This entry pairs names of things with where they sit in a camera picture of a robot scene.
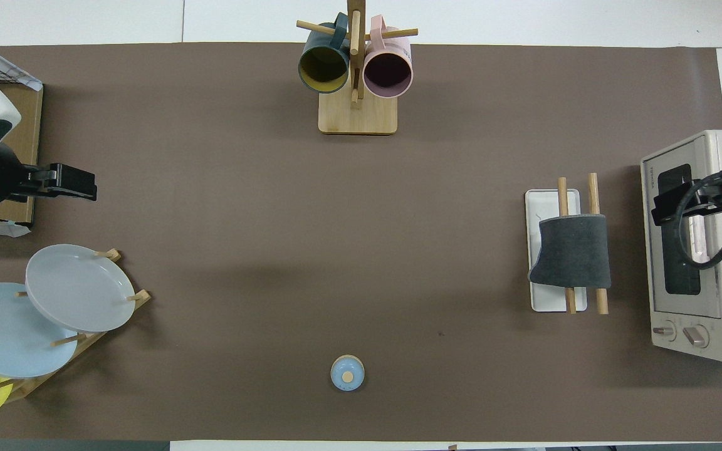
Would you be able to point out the brown table mat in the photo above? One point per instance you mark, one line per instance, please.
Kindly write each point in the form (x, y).
(361, 250)

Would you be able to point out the pink mug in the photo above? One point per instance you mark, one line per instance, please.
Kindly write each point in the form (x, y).
(388, 72)

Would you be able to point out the wooden shelf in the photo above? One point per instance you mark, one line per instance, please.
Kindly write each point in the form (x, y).
(29, 138)

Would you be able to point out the wooden mug tree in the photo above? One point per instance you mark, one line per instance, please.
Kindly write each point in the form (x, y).
(358, 116)

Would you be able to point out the white rack with wooden bars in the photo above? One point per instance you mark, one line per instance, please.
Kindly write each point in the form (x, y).
(546, 300)

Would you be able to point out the light blue plate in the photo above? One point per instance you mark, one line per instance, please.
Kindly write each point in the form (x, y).
(4, 332)

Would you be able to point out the blue jar with wooden knob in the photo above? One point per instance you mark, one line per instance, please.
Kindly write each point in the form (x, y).
(347, 373)

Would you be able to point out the dark teal mug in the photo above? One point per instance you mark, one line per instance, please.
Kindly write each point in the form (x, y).
(323, 69)

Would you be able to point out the purple and grey towel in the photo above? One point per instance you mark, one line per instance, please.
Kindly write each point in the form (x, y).
(574, 250)

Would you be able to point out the wooden plate rack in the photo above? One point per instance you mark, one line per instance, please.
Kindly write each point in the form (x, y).
(85, 344)

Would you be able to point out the grey plate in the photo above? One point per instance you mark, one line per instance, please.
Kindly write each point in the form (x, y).
(79, 288)

